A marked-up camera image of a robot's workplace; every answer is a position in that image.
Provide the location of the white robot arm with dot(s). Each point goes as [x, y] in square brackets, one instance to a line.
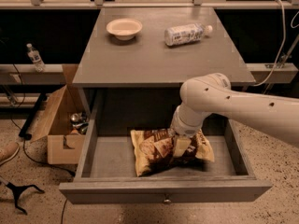
[212, 94]

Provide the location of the tan shoe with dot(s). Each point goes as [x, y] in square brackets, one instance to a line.
[9, 152]

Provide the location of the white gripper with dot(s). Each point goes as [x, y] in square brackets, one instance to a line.
[183, 128]

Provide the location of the brown chip bag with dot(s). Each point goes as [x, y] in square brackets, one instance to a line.
[154, 150]

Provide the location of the grey cabinet counter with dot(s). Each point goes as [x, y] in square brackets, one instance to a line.
[146, 61]

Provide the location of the white plastic bottle lying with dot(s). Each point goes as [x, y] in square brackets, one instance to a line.
[185, 34]

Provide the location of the grey open top drawer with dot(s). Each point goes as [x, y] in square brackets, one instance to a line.
[106, 169]

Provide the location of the cardboard box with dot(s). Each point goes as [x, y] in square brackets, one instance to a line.
[64, 144]

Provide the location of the black tripod stand foot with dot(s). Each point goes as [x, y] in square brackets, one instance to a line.
[17, 191]

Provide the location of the white paper bowl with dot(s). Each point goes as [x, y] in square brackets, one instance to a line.
[124, 29]

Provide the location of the metal cans in box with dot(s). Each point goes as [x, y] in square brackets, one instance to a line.
[79, 123]

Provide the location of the clear water bottle standing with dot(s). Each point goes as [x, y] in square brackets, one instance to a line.
[35, 57]

